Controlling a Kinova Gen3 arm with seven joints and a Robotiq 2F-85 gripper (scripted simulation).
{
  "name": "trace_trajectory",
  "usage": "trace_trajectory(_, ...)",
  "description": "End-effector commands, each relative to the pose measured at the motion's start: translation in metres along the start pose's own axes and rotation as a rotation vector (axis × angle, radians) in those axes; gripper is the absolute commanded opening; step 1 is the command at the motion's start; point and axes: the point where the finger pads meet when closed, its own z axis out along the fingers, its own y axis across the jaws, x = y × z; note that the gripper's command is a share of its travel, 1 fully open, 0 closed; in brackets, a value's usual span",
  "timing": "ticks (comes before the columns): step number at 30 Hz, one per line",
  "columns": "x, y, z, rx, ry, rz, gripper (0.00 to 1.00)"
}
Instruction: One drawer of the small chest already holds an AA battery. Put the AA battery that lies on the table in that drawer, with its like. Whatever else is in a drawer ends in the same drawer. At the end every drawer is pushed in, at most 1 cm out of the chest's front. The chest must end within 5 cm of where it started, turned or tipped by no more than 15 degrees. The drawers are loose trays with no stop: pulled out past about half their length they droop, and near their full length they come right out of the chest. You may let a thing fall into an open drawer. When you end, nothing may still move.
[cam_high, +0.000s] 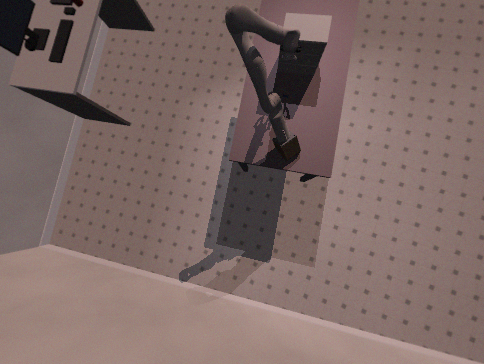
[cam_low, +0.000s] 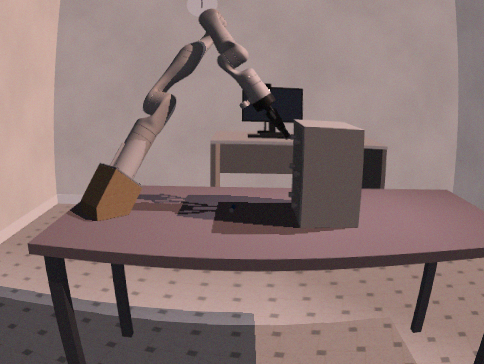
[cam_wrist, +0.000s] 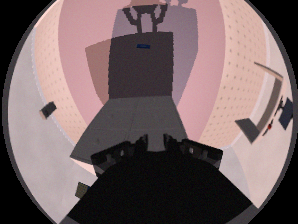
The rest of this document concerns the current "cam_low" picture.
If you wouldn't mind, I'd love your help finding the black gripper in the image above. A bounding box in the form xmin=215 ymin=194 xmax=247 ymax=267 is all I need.
xmin=252 ymin=93 xmax=291 ymax=140

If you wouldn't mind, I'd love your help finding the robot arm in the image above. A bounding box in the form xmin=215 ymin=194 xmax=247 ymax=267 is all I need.
xmin=110 ymin=8 xmax=271 ymax=179

